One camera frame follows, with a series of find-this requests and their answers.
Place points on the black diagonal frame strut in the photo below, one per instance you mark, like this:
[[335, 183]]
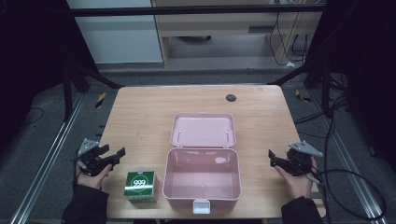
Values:
[[99, 76], [292, 74]]

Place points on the black horizontal frame bar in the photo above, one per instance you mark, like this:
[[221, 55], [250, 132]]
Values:
[[186, 10]]

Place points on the light wooden desk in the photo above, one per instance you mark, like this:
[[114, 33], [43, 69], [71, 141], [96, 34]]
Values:
[[218, 26]]

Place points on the person's right hand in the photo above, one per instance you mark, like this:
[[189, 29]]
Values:
[[295, 185]]

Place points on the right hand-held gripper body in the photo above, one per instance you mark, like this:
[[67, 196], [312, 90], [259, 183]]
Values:
[[300, 160]]

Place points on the person's left hand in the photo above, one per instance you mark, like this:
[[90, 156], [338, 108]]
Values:
[[91, 181]]

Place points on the green medicine carton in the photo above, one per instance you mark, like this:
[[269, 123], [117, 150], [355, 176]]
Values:
[[140, 185]]

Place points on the dark round table grommet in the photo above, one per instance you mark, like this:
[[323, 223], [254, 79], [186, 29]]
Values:
[[231, 98]]

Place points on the white plug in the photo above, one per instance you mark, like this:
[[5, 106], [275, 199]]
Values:
[[290, 64]]

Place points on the black upright frame post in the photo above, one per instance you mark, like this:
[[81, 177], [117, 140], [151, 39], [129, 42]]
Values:
[[67, 93], [326, 93]]

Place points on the pink plastic box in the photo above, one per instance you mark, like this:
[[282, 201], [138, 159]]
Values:
[[202, 168]]

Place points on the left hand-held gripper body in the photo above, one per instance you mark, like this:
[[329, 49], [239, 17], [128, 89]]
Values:
[[90, 161]]

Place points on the aluminium floor rail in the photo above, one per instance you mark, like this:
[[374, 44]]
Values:
[[348, 174], [46, 158]]

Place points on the black curtain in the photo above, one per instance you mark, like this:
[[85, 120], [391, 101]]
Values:
[[31, 56], [367, 62]]

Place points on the white cabinet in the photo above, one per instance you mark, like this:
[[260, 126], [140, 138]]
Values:
[[118, 40]]

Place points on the yellow black hazard tape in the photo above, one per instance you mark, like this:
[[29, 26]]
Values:
[[302, 97], [100, 100]]

